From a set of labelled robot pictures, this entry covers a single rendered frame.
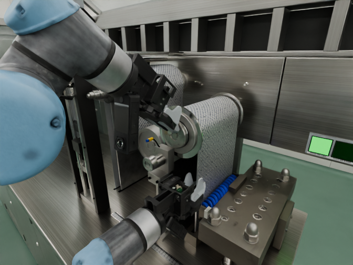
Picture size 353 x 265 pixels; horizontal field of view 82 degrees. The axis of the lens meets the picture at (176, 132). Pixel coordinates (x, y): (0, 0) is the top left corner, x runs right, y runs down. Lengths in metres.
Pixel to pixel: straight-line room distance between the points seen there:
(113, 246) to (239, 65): 0.66
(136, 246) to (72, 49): 0.34
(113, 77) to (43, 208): 0.72
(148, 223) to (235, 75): 0.58
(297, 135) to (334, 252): 1.55
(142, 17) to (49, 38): 0.83
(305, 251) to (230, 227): 1.54
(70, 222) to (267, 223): 0.64
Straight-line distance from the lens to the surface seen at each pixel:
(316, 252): 2.14
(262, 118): 0.78
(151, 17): 1.05
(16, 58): 0.31
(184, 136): 0.51
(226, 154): 0.70
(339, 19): 0.74
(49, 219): 0.90
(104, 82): 0.34
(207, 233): 0.60
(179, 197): 0.47
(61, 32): 0.30
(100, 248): 0.41
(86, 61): 0.32
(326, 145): 0.76
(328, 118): 0.74
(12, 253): 2.24
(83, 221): 0.84
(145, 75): 0.39
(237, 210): 0.64
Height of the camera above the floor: 1.45
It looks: 21 degrees down
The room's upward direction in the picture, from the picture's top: straight up
